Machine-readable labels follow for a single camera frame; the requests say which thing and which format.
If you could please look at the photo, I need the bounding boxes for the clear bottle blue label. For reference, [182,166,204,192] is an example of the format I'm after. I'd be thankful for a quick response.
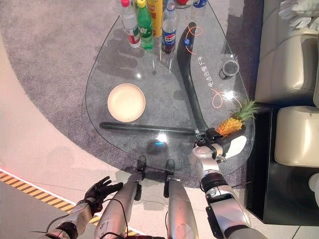
[190,0,208,23]

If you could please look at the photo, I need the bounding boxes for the beige leather seat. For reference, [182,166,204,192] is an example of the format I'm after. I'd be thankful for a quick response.
[274,106,319,168]

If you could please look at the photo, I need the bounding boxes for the yellow pineapple with green crown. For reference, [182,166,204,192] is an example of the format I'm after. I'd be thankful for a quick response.
[215,99,260,138]

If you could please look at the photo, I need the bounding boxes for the clear bottle red cap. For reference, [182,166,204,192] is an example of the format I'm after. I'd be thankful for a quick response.
[119,0,142,49]

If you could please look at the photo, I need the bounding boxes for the silver robot leg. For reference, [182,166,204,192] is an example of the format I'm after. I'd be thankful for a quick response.
[162,159,199,239]
[94,155,148,239]

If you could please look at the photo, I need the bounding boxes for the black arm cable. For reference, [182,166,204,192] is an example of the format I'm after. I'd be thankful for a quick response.
[29,198,131,239]

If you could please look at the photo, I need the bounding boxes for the black curved table frame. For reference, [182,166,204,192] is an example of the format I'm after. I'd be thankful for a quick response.
[99,21,225,146]

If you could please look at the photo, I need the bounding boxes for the yellow tall can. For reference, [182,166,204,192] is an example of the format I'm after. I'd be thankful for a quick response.
[147,0,164,38]

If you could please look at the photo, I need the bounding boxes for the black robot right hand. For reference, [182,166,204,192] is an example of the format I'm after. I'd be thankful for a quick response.
[205,127,248,160]

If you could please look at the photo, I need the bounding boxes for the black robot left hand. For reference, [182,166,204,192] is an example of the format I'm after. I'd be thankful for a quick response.
[83,176,124,217]

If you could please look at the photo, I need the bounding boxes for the cola bottle blue label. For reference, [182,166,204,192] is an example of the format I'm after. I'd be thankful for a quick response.
[161,3,179,56]

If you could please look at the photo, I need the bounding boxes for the green soda bottle yellow cap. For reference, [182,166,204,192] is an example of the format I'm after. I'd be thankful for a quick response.
[136,0,155,50]

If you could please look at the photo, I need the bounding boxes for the white rounded object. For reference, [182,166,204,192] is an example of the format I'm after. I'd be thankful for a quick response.
[308,172,319,198]

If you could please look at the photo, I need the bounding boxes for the white feathery decoration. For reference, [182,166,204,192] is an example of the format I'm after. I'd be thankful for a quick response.
[278,0,319,31]

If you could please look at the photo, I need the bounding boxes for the round cream plate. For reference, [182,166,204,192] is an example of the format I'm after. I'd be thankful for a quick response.
[107,83,147,123]

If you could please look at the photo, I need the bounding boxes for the grey carpet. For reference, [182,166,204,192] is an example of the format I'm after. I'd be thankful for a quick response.
[0,0,265,180]

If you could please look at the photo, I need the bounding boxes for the silver robot left leg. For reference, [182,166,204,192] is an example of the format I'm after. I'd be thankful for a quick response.
[94,155,148,239]

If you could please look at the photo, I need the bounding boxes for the black cup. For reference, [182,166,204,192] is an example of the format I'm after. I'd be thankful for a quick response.
[219,60,240,80]

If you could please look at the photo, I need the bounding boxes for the beige leather sofa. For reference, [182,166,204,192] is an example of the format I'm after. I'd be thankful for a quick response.
[254,0,319,106]

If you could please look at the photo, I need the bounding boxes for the black side table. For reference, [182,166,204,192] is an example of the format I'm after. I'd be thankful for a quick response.
[245,107,319,225]

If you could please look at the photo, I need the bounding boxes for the yellow black hazard tape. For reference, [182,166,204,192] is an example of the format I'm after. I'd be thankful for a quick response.
[0,169,141,237]

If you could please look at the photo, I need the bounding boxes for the silver robot right leg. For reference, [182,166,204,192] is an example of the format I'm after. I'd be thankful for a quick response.
[162,159,199,239]

